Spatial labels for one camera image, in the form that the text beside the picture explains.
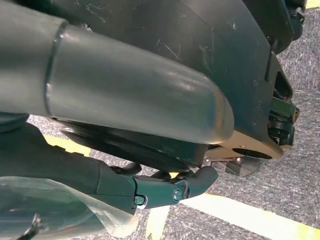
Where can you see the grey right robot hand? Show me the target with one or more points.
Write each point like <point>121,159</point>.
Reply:
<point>124,92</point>

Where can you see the dark robot leg shell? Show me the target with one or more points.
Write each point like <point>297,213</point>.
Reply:
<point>269,20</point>
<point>200,39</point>

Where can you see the clear plastic film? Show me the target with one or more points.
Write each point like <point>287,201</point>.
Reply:
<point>75,215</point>

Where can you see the robot foot with beige sole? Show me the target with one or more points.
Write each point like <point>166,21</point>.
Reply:
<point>250,145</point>

